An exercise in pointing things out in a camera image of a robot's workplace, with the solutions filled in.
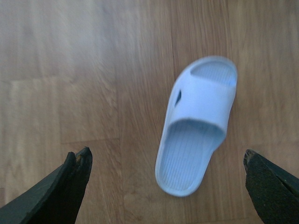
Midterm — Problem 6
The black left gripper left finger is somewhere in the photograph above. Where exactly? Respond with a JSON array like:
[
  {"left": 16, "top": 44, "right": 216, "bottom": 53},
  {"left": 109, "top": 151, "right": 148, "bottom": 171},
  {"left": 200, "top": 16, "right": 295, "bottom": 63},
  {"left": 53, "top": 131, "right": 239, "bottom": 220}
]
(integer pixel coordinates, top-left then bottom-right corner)
[{"left": 0, "top": 147, "right": 93, "bottom": 224}]

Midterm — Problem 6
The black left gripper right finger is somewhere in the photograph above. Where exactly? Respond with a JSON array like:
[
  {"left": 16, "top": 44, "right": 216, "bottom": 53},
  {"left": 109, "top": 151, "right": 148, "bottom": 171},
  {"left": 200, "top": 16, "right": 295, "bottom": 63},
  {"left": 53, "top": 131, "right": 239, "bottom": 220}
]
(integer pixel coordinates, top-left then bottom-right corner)
[{"left": 243, "top": 149, "right": 299, "bottom": 224}]

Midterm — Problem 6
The light blue slipper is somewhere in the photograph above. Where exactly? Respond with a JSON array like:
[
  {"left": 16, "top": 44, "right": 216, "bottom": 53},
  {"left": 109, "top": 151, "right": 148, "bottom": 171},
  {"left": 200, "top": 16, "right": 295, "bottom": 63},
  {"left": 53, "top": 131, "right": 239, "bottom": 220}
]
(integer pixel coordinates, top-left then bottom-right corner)
[{"left": 155, "top": 56, "right": 237, "bottom": 197}]

